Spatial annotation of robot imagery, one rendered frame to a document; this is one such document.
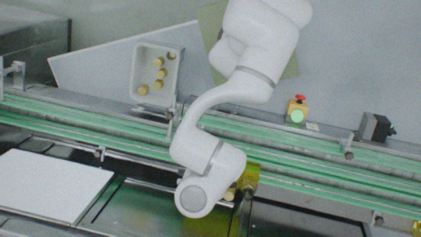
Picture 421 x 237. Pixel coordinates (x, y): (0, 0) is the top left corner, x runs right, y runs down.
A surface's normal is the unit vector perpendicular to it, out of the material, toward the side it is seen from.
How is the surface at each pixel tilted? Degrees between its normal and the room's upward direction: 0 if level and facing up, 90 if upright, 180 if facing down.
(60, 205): 90
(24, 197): 90
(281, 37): 30
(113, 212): 90
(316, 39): 0
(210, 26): 2
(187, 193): 21
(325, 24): 0
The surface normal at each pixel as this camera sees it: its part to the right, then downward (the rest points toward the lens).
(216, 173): -0.22, 0.23
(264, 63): 0.07, -0.07
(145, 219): 0.17, -0.92
